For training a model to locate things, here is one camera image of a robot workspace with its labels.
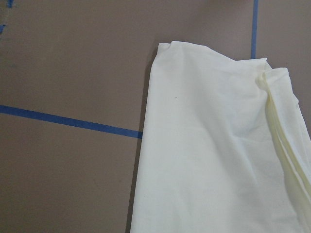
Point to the cream long-sleeve cat shirt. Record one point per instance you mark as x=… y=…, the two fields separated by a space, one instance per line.
x=225 y=148

